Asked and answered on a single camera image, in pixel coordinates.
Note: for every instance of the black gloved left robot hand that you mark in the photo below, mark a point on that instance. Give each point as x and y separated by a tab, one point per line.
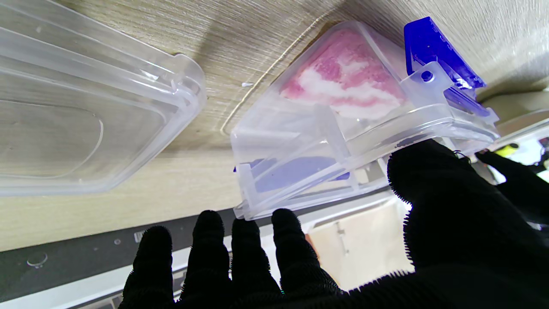
527	193

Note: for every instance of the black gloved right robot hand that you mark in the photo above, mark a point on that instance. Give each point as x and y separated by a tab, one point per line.
450	240

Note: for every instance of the clear container with blue clips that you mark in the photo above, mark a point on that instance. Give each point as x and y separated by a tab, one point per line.
300	141

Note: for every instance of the pink bacon slices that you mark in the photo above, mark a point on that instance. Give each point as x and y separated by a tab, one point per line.
343	77

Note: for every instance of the clear lid with blue label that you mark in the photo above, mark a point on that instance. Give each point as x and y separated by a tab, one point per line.
64	107

